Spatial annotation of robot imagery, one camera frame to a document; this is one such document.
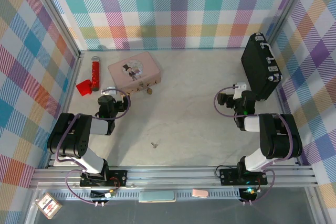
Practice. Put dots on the pink tin box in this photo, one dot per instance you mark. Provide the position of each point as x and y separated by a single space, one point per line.
134 70

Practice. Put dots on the small metal key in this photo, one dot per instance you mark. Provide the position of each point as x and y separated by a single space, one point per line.
155 144

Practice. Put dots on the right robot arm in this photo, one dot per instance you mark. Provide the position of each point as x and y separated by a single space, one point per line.
273 134

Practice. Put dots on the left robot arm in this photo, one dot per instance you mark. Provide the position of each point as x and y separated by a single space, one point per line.
68 134

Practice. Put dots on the red plastic block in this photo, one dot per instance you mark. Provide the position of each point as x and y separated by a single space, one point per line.
83 88

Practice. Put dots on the red glitter tube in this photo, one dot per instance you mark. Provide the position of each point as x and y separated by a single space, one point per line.
95 74

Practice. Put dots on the black briefcase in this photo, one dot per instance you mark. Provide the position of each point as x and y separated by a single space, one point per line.
258 69

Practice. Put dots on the left small circuit board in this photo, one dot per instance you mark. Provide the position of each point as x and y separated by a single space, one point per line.
105 194

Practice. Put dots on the small circuit board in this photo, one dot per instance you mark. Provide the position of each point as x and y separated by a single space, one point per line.
105 194
248 193

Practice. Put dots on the right small circuit board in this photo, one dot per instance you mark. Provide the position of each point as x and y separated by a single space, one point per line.
248 193

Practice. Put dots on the pink eraser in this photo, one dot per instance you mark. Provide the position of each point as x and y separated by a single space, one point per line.
200 193

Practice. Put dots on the grey-blue rectangular block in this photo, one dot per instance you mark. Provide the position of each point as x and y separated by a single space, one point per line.
156 196

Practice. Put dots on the playing card box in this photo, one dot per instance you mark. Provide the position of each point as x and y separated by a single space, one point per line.
48 205

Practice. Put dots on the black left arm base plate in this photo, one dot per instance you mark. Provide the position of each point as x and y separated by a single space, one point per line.
118 178

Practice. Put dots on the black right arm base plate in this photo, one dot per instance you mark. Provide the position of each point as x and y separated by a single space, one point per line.
228 176

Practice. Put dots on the aluminium frame rail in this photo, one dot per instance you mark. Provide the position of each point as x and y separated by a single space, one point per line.
173 176

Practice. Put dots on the right aluminium corner post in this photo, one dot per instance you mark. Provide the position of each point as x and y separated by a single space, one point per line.
288 9

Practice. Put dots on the aluminium corner post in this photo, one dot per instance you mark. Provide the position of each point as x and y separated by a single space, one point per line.
288 9
52 11

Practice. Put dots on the left aluminium corner post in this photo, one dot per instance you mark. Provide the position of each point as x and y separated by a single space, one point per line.
52 11

